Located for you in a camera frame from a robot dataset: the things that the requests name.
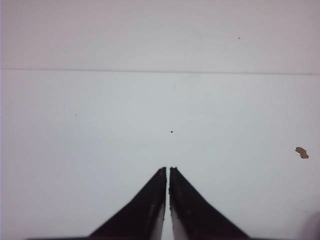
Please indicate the small brown chip mark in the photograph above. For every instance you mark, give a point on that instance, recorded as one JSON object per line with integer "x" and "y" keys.
{"x": 302, "y": 152}

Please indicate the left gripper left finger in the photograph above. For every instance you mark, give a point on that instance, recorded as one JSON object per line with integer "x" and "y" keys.
{"x": 143, "y": 216}

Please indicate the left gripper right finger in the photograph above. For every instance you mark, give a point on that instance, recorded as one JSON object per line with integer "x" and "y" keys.
{"x": 192, "y": 216}

